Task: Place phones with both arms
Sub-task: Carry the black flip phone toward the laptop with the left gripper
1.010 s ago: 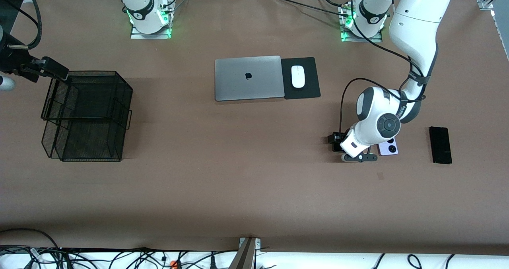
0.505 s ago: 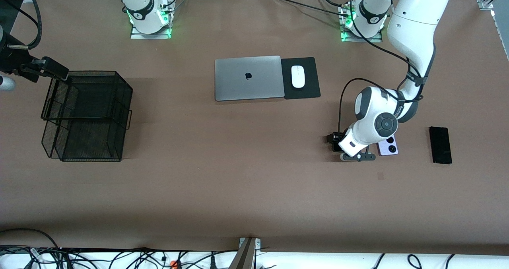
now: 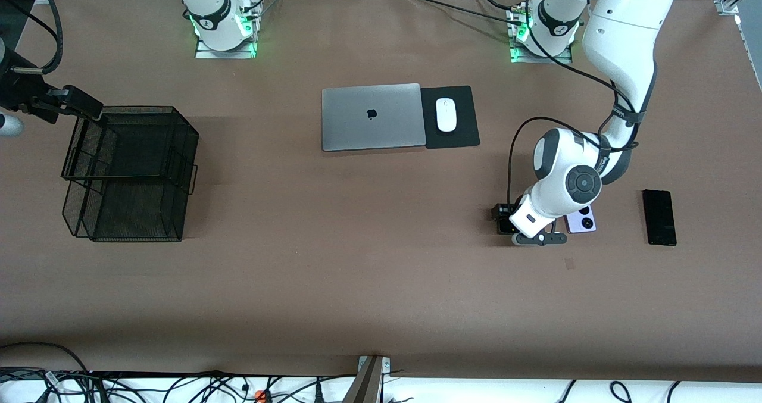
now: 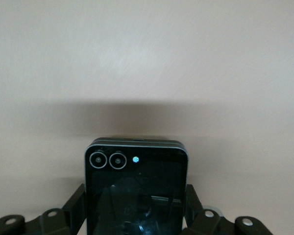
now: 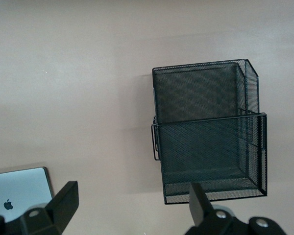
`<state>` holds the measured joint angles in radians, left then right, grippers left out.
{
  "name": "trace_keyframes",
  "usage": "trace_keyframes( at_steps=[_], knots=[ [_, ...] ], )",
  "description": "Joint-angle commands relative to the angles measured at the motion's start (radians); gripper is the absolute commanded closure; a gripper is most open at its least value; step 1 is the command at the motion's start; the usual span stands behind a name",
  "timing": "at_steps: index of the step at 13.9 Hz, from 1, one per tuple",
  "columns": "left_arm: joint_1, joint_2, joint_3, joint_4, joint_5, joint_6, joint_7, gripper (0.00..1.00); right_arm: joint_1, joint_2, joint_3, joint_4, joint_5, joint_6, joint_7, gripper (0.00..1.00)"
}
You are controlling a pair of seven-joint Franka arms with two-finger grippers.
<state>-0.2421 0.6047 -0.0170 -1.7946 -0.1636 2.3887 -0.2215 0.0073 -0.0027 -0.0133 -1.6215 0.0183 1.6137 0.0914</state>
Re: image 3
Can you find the dark flip phone twin lenses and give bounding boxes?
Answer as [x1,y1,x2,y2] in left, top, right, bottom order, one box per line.
[498,204,519,235]

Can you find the white flip phone round lenses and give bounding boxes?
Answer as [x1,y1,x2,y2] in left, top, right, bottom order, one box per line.
[564,204,598,235]

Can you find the tall black slab phone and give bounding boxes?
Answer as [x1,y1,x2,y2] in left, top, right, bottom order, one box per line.
[642,189,678,247]

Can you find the black mouse pad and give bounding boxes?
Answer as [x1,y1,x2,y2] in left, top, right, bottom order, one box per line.
[420,85,481,150]

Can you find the white computer mouse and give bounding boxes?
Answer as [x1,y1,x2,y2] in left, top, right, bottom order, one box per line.
[436,98,457,133]

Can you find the silver laptop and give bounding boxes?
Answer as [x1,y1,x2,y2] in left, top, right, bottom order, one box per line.
[321,83,427,152]

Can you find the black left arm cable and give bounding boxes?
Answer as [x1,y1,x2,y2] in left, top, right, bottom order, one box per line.
[508,10,644,213]

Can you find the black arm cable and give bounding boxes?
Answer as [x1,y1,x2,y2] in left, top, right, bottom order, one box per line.
[0,0,63,73]
[508,10,644,213]

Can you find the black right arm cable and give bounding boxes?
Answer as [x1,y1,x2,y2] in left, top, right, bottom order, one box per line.
[0,0,63,73]

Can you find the black wire mesh tray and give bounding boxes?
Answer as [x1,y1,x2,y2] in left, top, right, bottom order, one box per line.
[61,105,200,243]

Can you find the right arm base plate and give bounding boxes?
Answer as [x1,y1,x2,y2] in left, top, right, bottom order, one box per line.
[195,33,258,60]

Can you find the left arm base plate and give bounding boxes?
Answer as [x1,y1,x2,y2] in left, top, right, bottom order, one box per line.
[509,39,574,65]

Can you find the black cable on table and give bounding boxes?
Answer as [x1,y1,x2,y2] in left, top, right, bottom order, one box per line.
[407,0,527,26]

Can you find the aluminium profile post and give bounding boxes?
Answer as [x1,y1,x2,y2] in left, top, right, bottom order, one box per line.
[342,357,385,403]

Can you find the black looped floor cable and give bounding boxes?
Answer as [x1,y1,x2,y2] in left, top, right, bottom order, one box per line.
[0,341,90,375]

